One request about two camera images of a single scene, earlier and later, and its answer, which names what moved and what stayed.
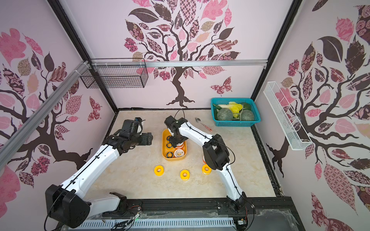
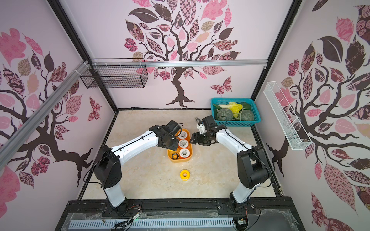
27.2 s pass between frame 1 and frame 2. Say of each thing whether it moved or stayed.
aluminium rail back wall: stayed
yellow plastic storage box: moved
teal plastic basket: stayed
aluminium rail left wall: stayed
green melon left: stayed
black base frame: stayed
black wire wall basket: stayed
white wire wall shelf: stayed
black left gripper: moved
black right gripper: moved
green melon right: stayed
